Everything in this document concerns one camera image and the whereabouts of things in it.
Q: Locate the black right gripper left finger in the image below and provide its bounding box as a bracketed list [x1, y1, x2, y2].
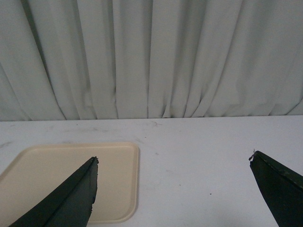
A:
[10, 157, 98, 227]

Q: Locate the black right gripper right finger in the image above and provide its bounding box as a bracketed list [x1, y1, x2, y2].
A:
[249, 151, 303, 227]

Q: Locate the beige plastic tray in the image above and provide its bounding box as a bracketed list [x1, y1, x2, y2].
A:
[0, 142, 139, 227]

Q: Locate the white pleated curtain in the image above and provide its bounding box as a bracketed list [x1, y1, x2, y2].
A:
[0, 0, 303, 121]

